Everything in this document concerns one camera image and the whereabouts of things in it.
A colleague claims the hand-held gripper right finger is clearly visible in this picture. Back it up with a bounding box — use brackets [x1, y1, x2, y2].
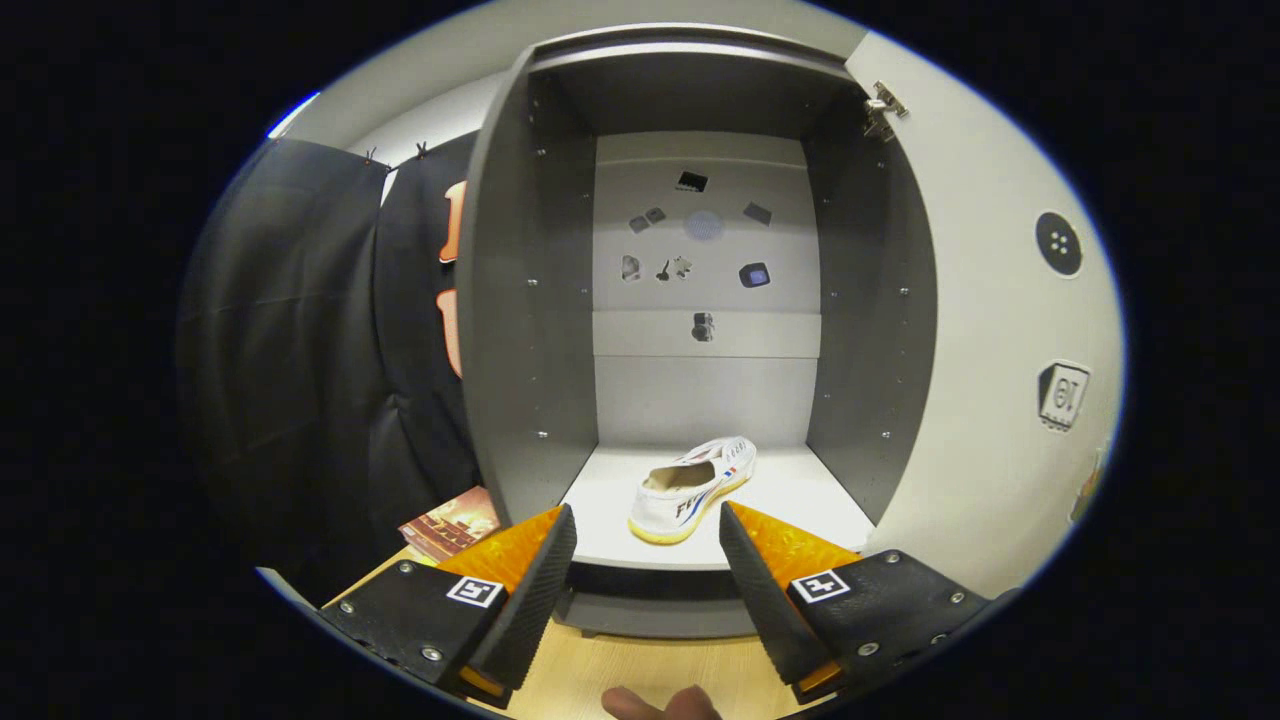
[718, 500, 993, 706]

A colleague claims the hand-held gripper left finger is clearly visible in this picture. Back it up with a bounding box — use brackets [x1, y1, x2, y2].
[318, 503, 579, 709]

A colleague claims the white canvas shoe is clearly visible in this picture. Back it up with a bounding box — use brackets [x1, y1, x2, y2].
[627, 435, 758, 546]

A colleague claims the dark grey shoe cabinet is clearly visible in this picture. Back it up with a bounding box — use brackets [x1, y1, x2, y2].
[455, 25, 941, 641]

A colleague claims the metal door hinge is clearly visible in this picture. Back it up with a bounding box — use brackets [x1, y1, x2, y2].
[863, 80, 909, 141]

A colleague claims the brown book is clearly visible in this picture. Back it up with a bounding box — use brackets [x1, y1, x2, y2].
[398, 487, 501, 563]

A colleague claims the black backdrop cloth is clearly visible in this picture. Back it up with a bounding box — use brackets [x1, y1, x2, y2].
[178, 130, 501, 601]

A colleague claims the small ceiling light panel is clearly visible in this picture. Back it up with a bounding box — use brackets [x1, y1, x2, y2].
[265, 92, 321, 141]

